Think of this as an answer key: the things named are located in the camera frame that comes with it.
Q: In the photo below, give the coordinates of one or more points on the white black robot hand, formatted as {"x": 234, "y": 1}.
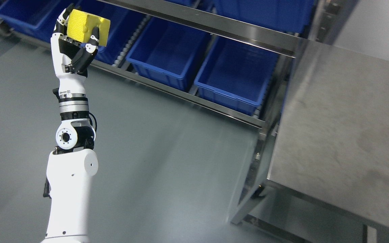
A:
{"x": 70, "y": 59}

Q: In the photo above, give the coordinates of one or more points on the yellow foam block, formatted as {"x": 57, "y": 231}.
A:
{"x": 80, "y": 26}

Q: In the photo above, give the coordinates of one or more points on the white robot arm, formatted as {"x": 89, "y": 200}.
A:
{"x": 70, "y": 169}

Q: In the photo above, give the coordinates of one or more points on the blue bin lower middle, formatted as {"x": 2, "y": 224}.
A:
{"x": 169, "y": 53}

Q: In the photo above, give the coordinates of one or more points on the blue bin lower right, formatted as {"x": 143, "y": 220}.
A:
{"x": 236, "y": 75}

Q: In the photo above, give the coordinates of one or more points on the blue bin upper right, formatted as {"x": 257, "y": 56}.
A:
{"x": 279, "y": 15}

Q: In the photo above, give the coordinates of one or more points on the stainless steel table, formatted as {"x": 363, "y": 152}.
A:
{"x": 332, "y": 146}

